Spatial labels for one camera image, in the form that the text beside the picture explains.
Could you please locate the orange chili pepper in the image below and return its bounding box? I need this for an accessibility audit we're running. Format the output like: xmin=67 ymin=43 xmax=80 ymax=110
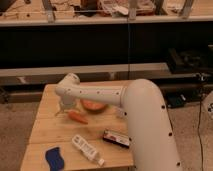
xmin=68 ymin=111 xmax=88 ymax=124

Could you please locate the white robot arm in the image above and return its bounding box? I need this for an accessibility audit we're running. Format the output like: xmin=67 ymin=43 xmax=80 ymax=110
xmin=55 ymin=73 xmax=183 ymax=171

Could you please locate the black floor cable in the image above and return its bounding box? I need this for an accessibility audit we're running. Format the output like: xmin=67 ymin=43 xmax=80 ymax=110
xmin=196 ymin=94 xmax=209 ymax=171

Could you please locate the clear plastic measuring cup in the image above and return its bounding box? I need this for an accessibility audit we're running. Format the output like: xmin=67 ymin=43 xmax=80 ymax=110
xmin=116 ymin=108 xmax=125 ymax=118

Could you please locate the wooden folding table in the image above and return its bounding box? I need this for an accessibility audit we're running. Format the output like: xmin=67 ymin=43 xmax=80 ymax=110
xmin=20 ymin=84 xmax=133 ymax=171

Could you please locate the orange ceramic bowl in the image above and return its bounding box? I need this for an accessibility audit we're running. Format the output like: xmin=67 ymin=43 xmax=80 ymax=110
xmin=80 ymin=99 xmax=107 ymax=112

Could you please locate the dark rectangular snack box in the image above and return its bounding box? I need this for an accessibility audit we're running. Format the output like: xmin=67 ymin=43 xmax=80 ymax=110
xmin=102 ymin=130 xmax=130 ymax=148

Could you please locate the long metal shelf rack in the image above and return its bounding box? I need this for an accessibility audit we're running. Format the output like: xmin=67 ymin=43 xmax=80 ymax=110
xmin=0 ymin=0 xmax=213 ymax=86

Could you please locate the blue sponge cloth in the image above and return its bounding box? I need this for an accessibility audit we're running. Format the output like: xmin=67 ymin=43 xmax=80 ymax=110
xmin=45 ymin=147 xmax=64 ymax=171

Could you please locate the white plastic bottle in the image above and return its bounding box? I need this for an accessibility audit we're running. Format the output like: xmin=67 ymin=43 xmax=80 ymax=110
xmin=72 ymin=135 xmax=105 ymax=166

